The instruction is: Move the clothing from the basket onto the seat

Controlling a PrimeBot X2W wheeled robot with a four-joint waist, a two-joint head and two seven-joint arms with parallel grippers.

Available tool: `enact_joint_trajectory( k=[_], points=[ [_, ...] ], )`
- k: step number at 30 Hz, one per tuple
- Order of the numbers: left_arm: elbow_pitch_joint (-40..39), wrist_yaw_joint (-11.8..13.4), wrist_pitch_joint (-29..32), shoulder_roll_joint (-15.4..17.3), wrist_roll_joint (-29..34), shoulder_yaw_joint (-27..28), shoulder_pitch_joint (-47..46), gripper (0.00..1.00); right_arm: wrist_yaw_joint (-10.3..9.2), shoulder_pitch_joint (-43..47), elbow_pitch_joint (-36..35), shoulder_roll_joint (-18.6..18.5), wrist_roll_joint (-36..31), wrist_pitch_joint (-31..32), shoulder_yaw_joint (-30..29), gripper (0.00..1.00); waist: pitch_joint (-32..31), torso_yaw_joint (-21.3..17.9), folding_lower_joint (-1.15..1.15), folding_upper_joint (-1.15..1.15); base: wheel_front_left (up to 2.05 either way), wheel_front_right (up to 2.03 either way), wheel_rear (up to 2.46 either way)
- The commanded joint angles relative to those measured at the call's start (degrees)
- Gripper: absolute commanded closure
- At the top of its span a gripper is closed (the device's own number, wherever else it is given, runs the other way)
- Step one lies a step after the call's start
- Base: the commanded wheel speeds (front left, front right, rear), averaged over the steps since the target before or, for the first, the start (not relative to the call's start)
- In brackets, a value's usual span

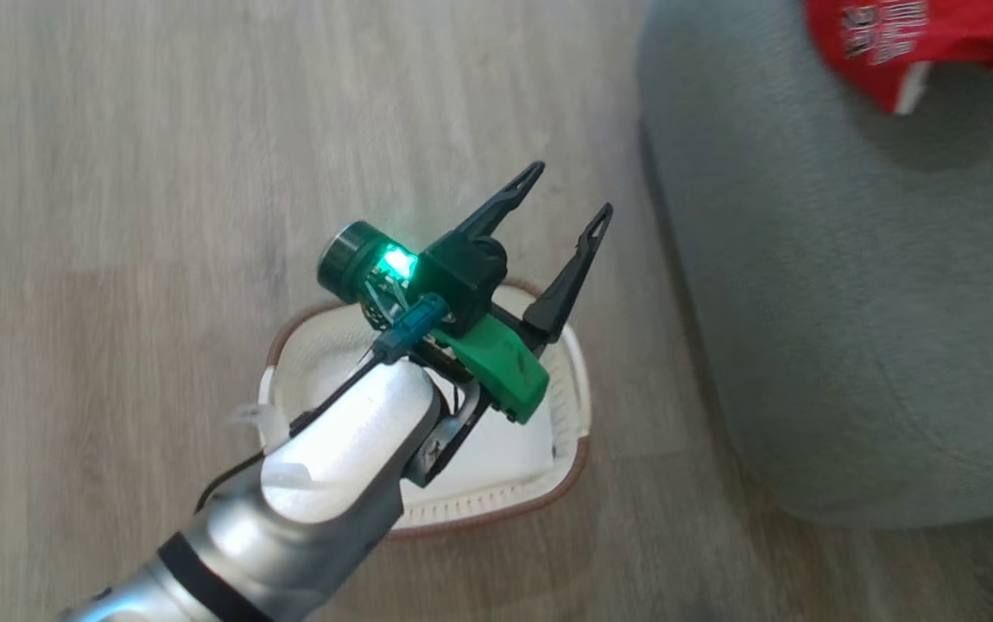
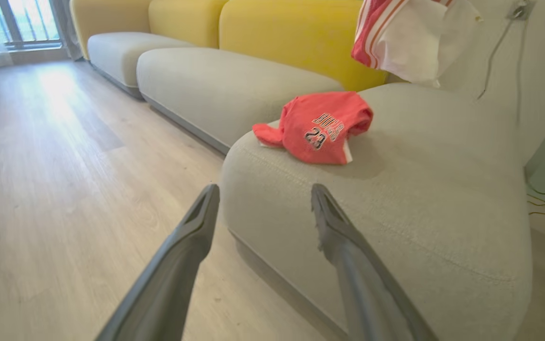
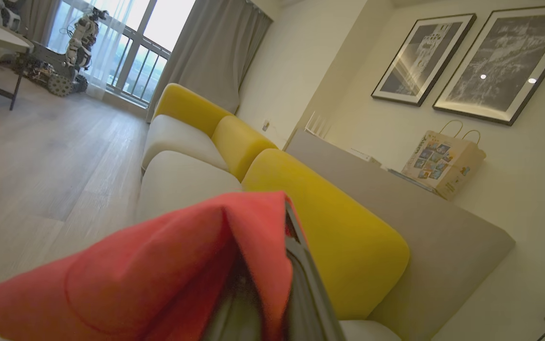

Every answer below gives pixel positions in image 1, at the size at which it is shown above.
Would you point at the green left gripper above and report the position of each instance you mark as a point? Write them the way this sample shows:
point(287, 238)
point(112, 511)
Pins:
point(501, 367)

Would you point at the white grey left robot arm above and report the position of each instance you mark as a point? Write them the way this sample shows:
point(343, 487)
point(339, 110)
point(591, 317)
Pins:
point(332, 449)

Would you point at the grey fabric sofa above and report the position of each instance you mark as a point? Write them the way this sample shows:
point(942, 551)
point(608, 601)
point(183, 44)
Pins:
point(850, 302)

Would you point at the white laundry basket brown rim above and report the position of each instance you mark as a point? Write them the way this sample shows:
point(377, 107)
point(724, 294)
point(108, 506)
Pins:
point(505, 458)

